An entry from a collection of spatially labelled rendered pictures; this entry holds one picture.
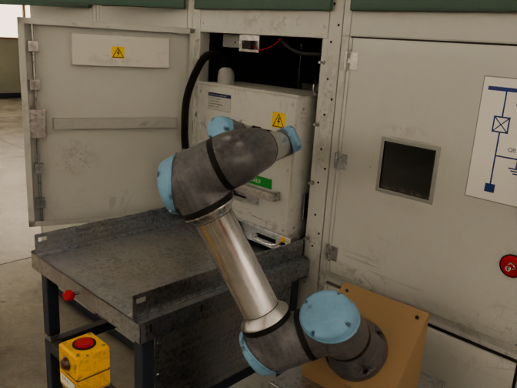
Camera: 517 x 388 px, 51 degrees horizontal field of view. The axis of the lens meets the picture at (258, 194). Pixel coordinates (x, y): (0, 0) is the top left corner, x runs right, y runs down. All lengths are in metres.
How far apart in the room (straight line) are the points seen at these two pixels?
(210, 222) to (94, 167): 1.11
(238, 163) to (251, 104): 0.82
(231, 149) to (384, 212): 0.69
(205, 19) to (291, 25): 0.42
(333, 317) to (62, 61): 1.37
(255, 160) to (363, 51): 0.65
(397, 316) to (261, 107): 0.84
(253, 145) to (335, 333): 0.42
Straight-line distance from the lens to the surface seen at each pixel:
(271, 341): 1.21
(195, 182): 1.09
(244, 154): 1.08
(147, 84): 2.17
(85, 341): 1.28
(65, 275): 1.75
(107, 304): 1.56
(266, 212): 1.89
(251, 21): 1.96
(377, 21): 1.65
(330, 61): 1.73
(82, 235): 1.97
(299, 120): 1.76
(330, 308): 1.19
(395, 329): 1.38
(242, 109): 1.91
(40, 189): 2.15
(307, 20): 1.79
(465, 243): 1.54
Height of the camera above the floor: 1.55
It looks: 16 degrees down
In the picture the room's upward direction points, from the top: 4 degrees clockwise
